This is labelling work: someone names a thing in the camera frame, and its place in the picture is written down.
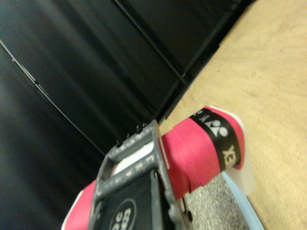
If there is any blue litter tray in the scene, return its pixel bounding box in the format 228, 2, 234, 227
183, 172, 264, 230

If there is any black curtain stand pole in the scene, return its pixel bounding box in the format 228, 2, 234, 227
111, 0, 191, 88
0, 38, 107, 158

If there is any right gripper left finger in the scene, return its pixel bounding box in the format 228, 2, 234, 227
87, 119, 175, 230

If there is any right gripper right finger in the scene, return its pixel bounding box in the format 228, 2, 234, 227
167, 190, 192, 224

